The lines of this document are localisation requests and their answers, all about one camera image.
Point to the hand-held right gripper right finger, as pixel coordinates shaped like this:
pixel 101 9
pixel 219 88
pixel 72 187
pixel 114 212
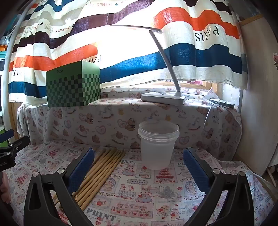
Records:
pixel 195 171

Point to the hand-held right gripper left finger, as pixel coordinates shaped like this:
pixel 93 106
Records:
pixel 82 168

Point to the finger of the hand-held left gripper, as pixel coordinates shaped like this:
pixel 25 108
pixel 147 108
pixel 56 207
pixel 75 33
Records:
pixel 7 134
pixel 18 144

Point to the bundle of bamboo chopsticks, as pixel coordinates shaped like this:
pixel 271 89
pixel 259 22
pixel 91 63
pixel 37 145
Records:
pixel 104 165

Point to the clear plastic cup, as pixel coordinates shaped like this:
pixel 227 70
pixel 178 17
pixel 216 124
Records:
pixel 156 150

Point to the person's left hand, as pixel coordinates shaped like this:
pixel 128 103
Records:
pixel 4 192

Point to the white desk lamp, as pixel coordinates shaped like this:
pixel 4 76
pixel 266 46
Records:
pixel 162 98

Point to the green checkered box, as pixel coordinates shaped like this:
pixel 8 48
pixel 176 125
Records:
pixel 73 87

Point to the striped curtain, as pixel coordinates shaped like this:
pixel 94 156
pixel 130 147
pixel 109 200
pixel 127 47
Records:
pixel 130 54

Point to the wooden window frame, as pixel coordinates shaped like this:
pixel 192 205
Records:
pixel 217 89

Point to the pink wall sticker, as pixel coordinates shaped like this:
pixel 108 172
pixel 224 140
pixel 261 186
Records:
pixel 275 60

